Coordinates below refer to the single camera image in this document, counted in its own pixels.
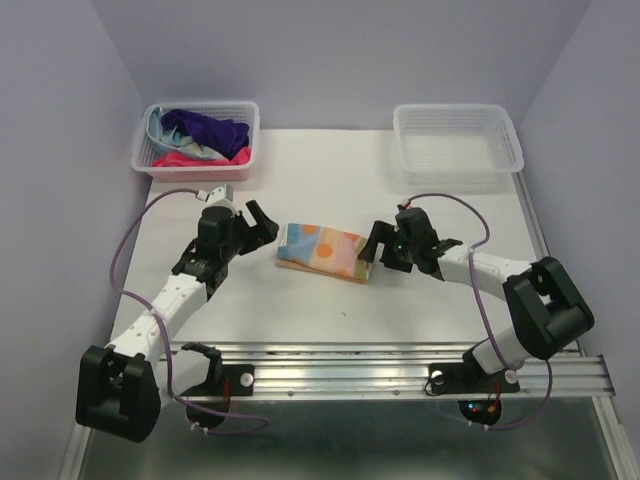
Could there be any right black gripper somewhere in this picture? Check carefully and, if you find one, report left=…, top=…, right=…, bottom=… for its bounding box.
left=355, top=221, right=417, bottom=273

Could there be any orange dotted towel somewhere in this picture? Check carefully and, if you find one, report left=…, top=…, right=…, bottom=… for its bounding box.
left=276, top=223, right=372, bottom=284

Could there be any light blue dotted towel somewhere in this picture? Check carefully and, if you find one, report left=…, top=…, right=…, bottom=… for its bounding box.
left=145, top=107, right=223, bottom=159

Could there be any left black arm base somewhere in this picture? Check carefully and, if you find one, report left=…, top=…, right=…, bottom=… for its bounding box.
left=183, top=364, right=254, bottom=430

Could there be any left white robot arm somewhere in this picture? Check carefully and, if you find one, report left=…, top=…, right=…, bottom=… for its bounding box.
left=75, top=191, right=279, bottom=443

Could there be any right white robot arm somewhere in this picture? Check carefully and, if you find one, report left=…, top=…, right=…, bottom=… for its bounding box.
left=359, top=208, right=595, bottom=390

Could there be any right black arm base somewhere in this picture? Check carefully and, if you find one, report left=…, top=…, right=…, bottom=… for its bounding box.
left=423, top=363, right=520, bottom=429

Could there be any purple towel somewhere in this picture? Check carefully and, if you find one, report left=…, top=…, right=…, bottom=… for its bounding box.
left=161, top=109, right=249, bottom=159

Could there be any right white plastic basket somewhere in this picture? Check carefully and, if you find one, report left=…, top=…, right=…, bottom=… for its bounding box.
left=393, top=104, right=524, bottom=185

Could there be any white plastic basket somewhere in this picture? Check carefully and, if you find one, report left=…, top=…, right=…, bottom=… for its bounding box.
left=131, top=101, right=260, bottom=182
left=393, top=104, right=524, bottom=185

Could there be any left white plastic basket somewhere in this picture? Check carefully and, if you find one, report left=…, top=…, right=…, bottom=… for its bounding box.
left=131, top=101, right=260, bottom=182

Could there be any pink towel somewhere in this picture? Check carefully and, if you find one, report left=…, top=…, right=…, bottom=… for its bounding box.
left=152, top=147, right=252, bottom=168

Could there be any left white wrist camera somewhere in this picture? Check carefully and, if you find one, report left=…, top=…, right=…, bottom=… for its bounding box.
left=196, top=183, right=238, bottom=215

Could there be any aluminium mounting rail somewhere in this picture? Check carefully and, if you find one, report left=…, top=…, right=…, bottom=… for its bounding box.
left=172, top=342, right=615, bottom=402

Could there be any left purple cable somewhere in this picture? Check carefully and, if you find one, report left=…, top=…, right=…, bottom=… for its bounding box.
left=109, top=187, right=271, bottom=435

